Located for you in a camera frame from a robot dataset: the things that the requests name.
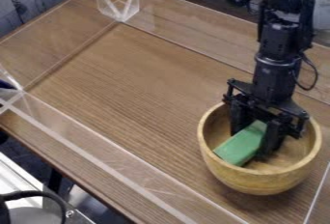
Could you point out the clear acrylic corner bracket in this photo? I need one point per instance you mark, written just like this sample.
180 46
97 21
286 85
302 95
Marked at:
119 10

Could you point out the grey metal plate with screw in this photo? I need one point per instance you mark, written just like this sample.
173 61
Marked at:
50 210

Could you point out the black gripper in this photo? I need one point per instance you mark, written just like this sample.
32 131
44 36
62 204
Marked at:
264 100

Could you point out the clear acrylic front barrier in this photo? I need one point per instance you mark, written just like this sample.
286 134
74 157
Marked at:
125 182

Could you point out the brown wooden bowl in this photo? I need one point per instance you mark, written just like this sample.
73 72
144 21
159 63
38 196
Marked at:
259 177

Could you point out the green rectangular block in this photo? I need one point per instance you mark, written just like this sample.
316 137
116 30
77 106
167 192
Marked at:
240 147

